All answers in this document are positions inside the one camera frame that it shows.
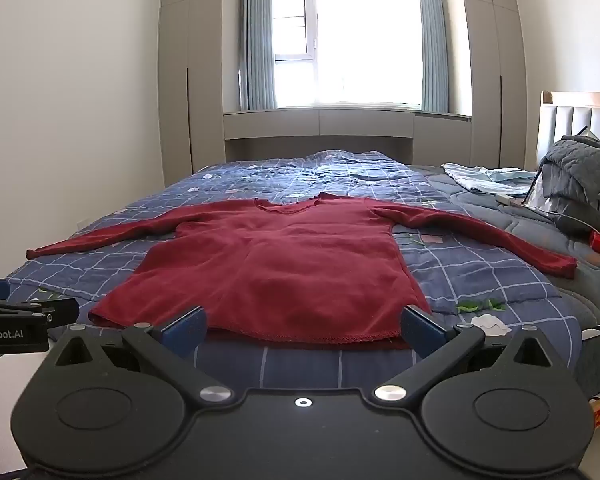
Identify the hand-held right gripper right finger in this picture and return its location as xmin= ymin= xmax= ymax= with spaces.
xmin=370 ymin=306 xmax=557 ymax=407

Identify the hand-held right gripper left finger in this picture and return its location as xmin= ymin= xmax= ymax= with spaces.
xmin=49 ymin=306 xmax=236 ymax=408

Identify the red long-sleeve sweater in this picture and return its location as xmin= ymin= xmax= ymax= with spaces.
xmin=26 ymin=192 xmax=579 ymax=351

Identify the blue plaid floral quilt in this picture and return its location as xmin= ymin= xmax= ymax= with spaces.
xmin=5 ymin=149 xmax=584 ymax=392

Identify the light blue cloth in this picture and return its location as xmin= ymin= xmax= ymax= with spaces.
xmin=441 ymin=162 xmax=539 ymax=197

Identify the silver shiny bag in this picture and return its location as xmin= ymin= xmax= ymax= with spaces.
xmin=522 ymin=172 xmax=561 ymax=214

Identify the beige window seat cabinet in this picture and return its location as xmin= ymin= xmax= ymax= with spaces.
xmin=222 ymin=108 xmax=474 ymax=167

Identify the grey quilted blanket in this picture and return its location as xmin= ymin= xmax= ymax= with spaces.
xmin=537 ymin=134 xmax=600 ymax=242

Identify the tall beige wardrobe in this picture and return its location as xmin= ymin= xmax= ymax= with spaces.
xmin=158 ymin=0 xmax=227 ymax=189
xmin=456 ymin=0 xmax=529 ymax=174

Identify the grey padded headboard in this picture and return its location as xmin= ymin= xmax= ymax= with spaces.
xmin=536 ymin=91 xmax=600 ymax=174

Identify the blue-grey curtain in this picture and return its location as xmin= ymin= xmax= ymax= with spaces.
xmin=239 ymin=0 xmax=280 ymax=111
xmin=413 ymin=0 xmax=451 ymax=113

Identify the beige wooden headboard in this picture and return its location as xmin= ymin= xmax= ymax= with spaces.
xmin=272 ymin=0 xmax=424 ymax=110

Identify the white cable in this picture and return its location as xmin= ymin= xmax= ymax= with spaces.
xmin=544 ymin=209 xmax=600 ymax=232

